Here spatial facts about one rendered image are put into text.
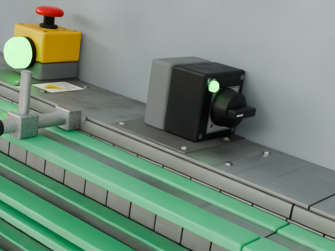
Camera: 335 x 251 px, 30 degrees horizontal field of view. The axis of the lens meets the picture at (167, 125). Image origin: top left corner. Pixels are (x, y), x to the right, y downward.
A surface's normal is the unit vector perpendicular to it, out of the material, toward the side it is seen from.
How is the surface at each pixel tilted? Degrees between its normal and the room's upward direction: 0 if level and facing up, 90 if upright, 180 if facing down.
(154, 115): 0
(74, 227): 90
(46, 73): 90
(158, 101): 0
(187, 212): 90
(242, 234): 90
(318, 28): 0
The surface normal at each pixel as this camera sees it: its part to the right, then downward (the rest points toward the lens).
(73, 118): 0.75, 0.28
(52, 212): 0.14, -0.95
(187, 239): -0.65, 0.12
